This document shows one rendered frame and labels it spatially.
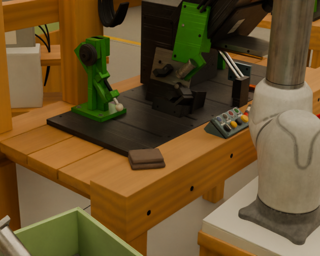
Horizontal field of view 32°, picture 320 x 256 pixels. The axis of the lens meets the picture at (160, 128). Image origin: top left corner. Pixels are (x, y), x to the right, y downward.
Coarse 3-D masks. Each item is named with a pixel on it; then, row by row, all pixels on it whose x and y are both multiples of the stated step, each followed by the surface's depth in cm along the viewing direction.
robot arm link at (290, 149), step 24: (288, 120) 128; (312, 120) 128; (264, 144) 132; (288, 144) 126; (312, 144) 125; (264, 168) 132; (288, 168) 127; (312, 168) 126; (264, 192) 134; (288, 192) 129; (312, 192) 129
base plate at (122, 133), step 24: (264, 72) 247; (120, 96) 213; (144, 96) 214; (216, 96) 216; (48, 120) 190; (72, 120) 190; (120, 120) 191; (144, 120) 192; (168, 120) 192; (192, 120) 193; (96, 144) 177; (120, 144) 173; (144, 144) 174
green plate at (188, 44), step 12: (192, 12) 194; (204, 12) 191; (180, 24) 198; (192, 24) 195; (204, 24) 192; (180, 36) 198; (192, 36) 195; (204, 36) 193; (180, 48) 198; (192, 48) 195; (204, 48) 197; (180, 60) 198
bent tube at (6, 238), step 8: (8, 216) 79; (0, 224) 78; (8, 224) 82; (0, 232) 79; (8, 232) 80; (0, 240) 79; (8, 240) 79; (16, 240) 80; (0, 248) 79; (8, 248) 79; (16, 248) 79; (24, 248) 80
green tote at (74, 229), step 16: (80, 208) 127; (32, 224) 121; (48, 224) 122; (64, 224) 125; (80, 224) 127; (96, 224) 121; (32, 240) 121; (48, 240) 124; (64, 240) 127; (80, 240) 129; (96, 240) 123; (112, 240) 117
